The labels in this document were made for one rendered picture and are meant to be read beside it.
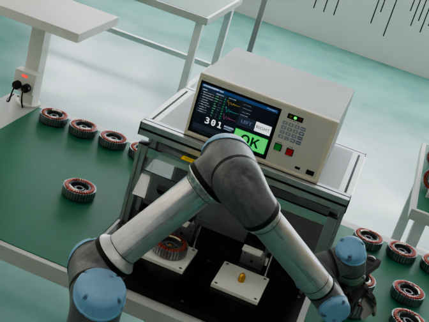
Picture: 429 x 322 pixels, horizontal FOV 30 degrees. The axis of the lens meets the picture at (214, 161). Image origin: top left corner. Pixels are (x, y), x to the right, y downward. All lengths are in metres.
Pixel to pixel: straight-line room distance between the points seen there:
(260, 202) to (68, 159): 1.35
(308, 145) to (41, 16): 1.10
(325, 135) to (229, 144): 0.60
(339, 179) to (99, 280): 0.97
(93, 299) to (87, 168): 1.20
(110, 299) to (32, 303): 1.69
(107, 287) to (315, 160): 0.85
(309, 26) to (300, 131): 6.42
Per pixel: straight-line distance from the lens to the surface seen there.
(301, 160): 2.40
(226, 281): 2.44
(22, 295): 3.50
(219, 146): 1.82
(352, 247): 2.04
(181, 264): 2.45
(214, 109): 2.42
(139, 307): 2.30
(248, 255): 2.56
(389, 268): 2.92
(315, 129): 2.36
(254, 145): 2.42
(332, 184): 2.46
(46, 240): 2.47
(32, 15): 2.92
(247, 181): 1.72
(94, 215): 2.64
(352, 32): 8.71
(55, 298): 3.51
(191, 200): 1.84
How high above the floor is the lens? 2.07
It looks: 24 degrees down
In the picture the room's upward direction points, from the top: 17 degrees clockwise
